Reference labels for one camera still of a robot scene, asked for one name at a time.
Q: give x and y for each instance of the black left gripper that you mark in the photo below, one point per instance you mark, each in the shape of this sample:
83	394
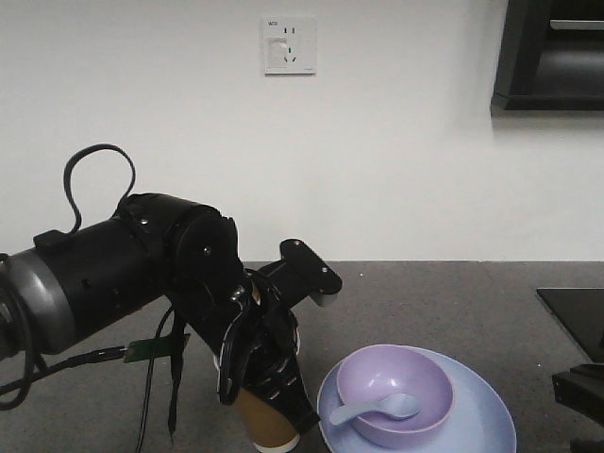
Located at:
233	309

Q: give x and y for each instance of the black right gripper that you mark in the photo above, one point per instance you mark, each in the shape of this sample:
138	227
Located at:
581	389

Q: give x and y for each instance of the brown paper cup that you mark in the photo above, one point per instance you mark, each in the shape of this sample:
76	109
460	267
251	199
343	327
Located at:
268	430

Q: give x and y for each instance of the purple plastic bowl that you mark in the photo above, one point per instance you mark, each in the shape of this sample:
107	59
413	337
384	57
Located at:
373	372

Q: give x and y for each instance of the light blue plastic spoon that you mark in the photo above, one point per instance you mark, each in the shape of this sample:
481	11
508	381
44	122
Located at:
398	406

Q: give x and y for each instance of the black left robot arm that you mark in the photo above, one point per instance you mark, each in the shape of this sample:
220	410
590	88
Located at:
69	286

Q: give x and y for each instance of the light blue plate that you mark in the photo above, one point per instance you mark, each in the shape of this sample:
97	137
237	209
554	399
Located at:
479	421

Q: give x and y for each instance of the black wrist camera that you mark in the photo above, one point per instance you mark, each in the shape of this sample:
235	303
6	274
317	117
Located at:
301	273

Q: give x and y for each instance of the white wall socket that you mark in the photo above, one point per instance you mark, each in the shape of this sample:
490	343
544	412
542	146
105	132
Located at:
289	45

